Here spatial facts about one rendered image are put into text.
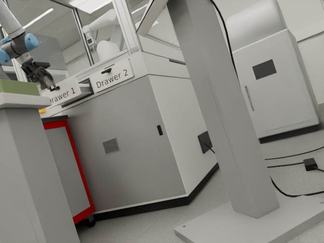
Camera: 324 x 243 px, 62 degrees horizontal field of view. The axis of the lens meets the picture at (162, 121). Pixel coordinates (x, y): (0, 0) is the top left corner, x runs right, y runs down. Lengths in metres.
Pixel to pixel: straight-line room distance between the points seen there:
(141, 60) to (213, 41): 0.60
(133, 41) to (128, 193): 0.93
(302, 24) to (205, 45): 3.52
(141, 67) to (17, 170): 0.88
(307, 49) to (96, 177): 3.54
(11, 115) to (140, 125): 0.77
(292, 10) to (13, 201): 4.22
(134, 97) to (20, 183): 0.83
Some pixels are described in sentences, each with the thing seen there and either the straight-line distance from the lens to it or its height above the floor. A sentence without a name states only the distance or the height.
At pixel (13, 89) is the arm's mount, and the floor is 0.78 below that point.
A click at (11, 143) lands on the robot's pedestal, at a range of 1.08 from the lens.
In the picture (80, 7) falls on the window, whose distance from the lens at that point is 1.94.
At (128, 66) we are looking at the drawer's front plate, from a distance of 1.64.
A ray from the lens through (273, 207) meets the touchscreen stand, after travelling 1.19.
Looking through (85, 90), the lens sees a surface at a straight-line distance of 1.76.
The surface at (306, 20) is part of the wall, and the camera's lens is 4.56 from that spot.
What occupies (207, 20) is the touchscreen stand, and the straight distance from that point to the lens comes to 1.15.
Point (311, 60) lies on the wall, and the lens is 4.49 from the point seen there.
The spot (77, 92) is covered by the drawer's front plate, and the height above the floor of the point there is 0.83.
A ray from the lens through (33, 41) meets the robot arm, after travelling 1.53.
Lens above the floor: 0.48
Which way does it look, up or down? 1 degrees up
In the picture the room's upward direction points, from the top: 18 degrees counter-clockwise
